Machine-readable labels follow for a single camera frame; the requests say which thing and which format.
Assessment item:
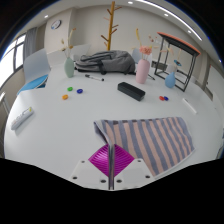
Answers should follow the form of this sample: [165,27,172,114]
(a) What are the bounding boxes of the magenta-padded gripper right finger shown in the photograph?
[110,143,154,191]

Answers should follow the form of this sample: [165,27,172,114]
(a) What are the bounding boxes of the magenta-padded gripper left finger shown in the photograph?
[69,143,112,191]

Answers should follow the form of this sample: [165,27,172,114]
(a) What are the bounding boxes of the pink and grey striped towel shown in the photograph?
[93,116,196,178]

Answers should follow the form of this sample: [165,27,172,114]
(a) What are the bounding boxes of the black rectangular box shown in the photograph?
[117,81,147,102]

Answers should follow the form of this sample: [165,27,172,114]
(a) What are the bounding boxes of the black and white marker pen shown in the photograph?
[84,73,105,82]

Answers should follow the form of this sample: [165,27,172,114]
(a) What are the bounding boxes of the white remote control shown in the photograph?
[9,106,35,131]

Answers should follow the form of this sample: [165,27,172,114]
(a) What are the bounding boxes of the pink vase with flowers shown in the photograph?
[134,28,154,85]

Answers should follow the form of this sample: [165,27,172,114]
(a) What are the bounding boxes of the blue vase with dried stems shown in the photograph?
[164,59,183,89]

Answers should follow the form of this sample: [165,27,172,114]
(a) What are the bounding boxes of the green vase with dried stems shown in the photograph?
[60,28,77,79]

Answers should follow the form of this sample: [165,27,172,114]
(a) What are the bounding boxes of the grey backpack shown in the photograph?
[73,49,137,76]

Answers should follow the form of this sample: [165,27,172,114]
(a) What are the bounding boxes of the white chair with blue cushion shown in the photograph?
[16,48,53,96]

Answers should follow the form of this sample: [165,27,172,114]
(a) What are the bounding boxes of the white side desk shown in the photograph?
[0,91,9,114]

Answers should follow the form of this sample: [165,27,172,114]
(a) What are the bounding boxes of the wooden coat rack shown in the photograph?
[100,0,123,52]

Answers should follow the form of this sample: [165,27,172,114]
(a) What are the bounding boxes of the window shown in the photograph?
[0,33,27,89]

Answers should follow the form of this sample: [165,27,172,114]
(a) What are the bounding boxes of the grey curtain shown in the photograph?
[23,26,38,61]

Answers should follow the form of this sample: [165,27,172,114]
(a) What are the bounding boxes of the round ceiling spotlights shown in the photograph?
[43,0,193,34]

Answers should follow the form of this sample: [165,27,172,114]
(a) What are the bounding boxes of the long ceiling light strip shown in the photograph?
[136,0,204,42]

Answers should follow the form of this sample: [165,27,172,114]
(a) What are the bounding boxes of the orange-topped black frame table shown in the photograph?
[154,31,203,93]

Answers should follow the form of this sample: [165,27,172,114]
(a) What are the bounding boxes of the round wall clock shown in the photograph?
[50,19,62,30]

